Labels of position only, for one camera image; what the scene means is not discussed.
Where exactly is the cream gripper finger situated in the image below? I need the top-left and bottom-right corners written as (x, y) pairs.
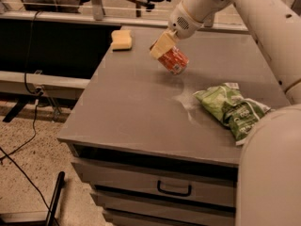
top-left (150, 30), bottom-right (179, 59)

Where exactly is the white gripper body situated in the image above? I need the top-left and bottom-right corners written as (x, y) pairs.
top-left (168, 0), bottom-right (203, 40)

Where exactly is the red coke can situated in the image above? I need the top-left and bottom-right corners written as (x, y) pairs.
top-left (158, 46), bottom-right (189, 75)

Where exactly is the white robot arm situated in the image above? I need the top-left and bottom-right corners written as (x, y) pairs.
top-left (150, 0), bottom-right (301, 226)

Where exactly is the yellow sponge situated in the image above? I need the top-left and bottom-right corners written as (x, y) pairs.
top-left (111, 30), bottom-right (133, 51)

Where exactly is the green chip bag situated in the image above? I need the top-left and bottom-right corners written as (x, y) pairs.
top-left (194, 83), bottom-right (271, 146)

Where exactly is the grey drawer cabinet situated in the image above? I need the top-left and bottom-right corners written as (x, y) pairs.
top-left (59, 27), bottom-right (288, 226)

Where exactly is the black metal stand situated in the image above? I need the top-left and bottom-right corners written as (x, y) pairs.
top-left (0, 171), bottom-right (65, 226)

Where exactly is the middle metal rail bracket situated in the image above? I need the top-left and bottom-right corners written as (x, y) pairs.
top-left (203, 13), bottom-right (215, 27)

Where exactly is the left metal rail bracket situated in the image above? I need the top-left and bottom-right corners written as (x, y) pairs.
top-left (90, 0), bottom-right (104, 21)

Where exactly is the black power cable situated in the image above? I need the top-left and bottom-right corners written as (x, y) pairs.
top-left (0, 10), bottom-right (53, 212)

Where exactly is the black drawer handle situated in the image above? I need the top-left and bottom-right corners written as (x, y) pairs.
top-left (156, 180), bottom-right (192, 197)

